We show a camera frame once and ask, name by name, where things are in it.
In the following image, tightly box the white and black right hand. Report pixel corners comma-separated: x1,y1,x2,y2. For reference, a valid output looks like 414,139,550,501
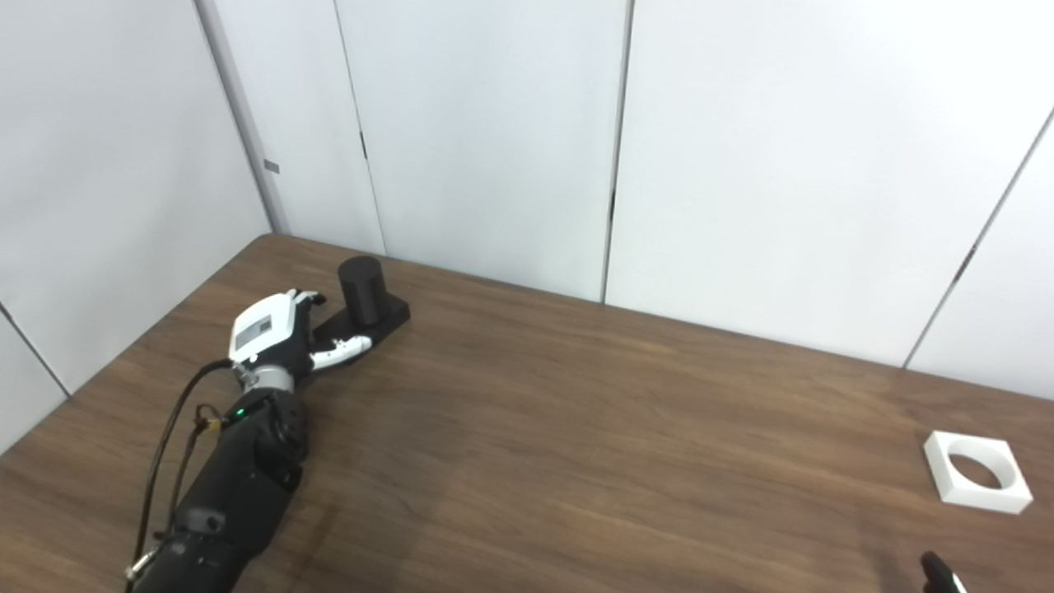
920,551,969,593

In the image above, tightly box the white and black left hand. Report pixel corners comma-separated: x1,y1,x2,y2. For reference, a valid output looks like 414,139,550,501
229,288,375,376

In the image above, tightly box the white square piece with hole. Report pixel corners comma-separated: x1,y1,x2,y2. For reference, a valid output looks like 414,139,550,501
923,431,1034,516

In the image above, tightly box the black peg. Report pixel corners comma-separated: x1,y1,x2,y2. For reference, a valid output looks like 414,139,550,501
311,255,411,352

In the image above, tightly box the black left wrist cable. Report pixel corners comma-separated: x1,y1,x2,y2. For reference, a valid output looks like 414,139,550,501
124,358,236,593

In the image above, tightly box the grey wall post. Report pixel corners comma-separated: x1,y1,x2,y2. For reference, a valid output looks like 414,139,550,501
193,0,291,236

